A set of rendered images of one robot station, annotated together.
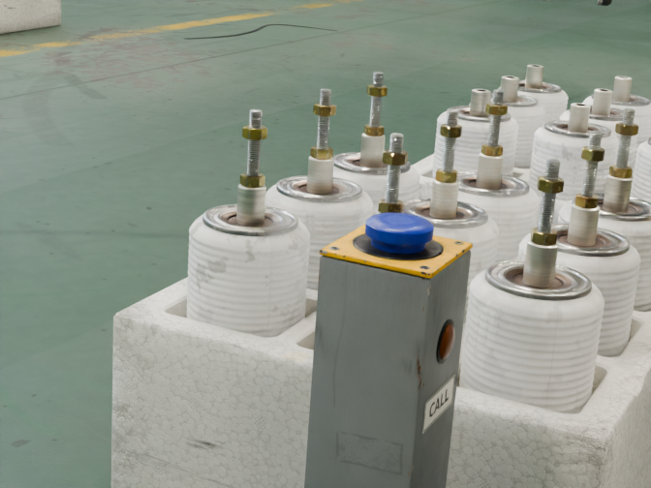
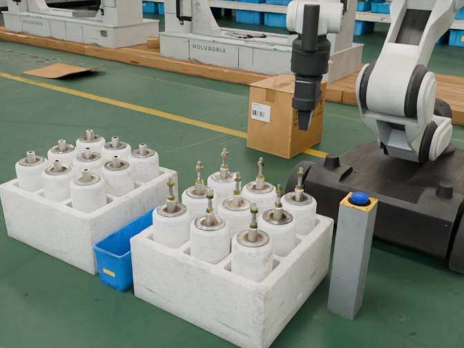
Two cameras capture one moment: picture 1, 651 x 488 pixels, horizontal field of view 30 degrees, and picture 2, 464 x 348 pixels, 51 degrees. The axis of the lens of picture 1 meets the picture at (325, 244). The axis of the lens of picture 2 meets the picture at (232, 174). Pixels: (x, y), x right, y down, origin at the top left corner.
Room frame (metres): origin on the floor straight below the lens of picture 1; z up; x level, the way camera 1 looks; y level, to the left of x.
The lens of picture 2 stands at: (0.84, 1.00, 0.84)
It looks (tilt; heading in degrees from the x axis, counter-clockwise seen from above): 24 degrees down; 278
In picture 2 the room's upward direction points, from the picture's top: 1 degrees clockwise
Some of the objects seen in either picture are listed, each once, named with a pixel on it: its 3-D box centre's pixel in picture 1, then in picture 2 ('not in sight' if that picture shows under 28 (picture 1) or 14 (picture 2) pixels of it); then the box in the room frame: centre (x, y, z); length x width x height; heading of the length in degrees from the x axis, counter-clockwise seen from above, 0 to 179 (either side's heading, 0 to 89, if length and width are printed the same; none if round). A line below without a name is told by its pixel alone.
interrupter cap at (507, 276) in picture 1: (538, 281); (298, 199); (0.82, -0.15, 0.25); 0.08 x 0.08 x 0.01
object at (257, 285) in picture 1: (245, 327); (251, 271); (0.92, 0.06, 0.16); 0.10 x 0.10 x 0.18
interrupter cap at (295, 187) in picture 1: (319, 190); (210, 222); (1.03, 0.01, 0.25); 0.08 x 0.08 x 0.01
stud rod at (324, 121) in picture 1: (323, 133); (210, 204); (1.03, 0.01, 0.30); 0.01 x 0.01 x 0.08
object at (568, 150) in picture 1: (567, 206); (119, 192); (1.37, -0.28, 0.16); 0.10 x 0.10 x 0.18
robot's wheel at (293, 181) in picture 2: not in sight; (303, 189); (0.80, -0.53, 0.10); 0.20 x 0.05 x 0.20; 63
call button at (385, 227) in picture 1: (398, 237); (359, 199); (0.68, -0.04, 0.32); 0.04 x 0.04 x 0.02
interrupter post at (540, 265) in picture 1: (540, 263); (298, 194); (0.82, -0.15, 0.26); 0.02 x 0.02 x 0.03
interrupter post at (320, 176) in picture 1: (320, 175); (210, 217); (1.03, 0.01, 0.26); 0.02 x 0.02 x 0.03
